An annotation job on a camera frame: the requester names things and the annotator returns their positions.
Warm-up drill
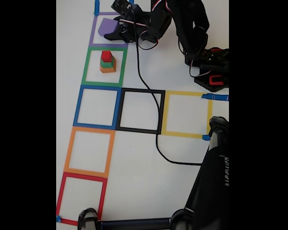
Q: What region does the orange cube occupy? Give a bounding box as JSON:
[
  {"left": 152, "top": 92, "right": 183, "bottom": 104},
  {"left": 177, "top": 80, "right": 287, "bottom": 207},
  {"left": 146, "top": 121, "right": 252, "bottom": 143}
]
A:
[{"left": 100, "top": 61, "right": 117, "bottom": 74}]

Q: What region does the long blue tape strip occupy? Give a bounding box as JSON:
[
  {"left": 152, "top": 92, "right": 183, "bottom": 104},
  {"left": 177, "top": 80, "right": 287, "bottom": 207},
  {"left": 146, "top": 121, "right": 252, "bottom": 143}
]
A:
[{"left": 201, "top": 93, "right": 229, "bottom": 102}]

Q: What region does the black camera cable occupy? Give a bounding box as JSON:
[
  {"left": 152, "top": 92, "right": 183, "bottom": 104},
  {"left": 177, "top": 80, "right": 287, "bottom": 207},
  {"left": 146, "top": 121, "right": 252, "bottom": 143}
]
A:
[{"left": 133, "top": 14, "right": 203, "bottom": 166}]

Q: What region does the green cube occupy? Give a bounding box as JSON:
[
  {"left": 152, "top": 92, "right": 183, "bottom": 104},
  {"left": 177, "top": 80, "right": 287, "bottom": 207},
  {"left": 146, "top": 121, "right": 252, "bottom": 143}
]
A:
[{"left": 100, "top": 56, "right": 115, "bottom": 69}]

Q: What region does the red square frame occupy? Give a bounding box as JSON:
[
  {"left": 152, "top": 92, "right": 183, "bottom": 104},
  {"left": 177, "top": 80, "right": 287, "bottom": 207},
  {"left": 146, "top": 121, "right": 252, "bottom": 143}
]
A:
[{"left": 56, "top": 172, "right": 108, "bottom": 226}]

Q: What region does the purple square block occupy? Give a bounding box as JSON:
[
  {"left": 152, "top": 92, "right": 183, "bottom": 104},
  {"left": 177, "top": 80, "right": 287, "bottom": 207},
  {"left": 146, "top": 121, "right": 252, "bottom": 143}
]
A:
[{"left": 97, "top": 18, "right": 120, "bottom": 37}]

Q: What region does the black tripod stand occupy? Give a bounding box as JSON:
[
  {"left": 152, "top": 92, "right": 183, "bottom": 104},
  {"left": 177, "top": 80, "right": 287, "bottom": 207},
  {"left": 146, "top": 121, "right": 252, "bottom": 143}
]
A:
[{"left": 77, "top": 116, "right": 229, "bottom": 230}]

